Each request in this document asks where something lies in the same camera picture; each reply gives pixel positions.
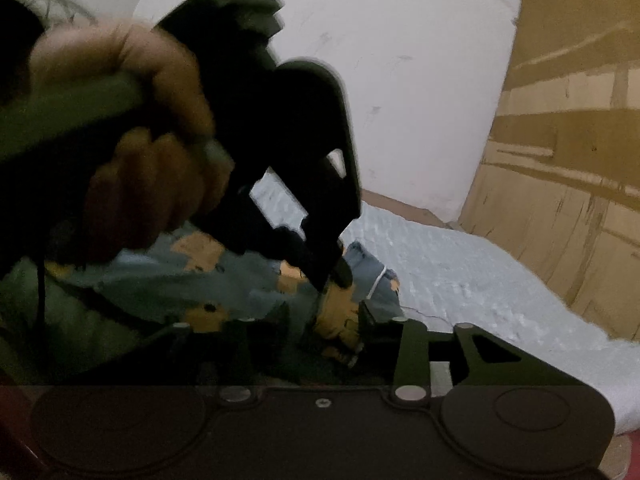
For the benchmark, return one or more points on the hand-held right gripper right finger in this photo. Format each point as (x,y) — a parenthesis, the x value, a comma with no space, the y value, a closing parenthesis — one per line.
(372,332)

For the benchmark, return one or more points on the light blue bed pad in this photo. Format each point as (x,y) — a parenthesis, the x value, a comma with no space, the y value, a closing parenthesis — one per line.
(475,300)

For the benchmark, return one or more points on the plywood board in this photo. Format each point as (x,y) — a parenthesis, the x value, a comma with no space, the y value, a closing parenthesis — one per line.
(575,135)

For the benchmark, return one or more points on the blue pants with orange cars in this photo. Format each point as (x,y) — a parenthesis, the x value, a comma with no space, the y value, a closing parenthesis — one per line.
(150,280)

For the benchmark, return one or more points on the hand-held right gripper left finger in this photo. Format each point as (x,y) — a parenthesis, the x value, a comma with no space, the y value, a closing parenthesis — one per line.
(240,355)

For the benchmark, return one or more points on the person's left hand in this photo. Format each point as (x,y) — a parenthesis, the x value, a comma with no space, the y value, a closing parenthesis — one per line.
(170,80)

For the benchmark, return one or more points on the brown wooden bed frame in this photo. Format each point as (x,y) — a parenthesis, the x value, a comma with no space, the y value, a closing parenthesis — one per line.
(400,207)

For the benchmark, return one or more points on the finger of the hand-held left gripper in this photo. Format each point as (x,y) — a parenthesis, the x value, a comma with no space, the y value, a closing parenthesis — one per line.
(345,200)
(260,240)

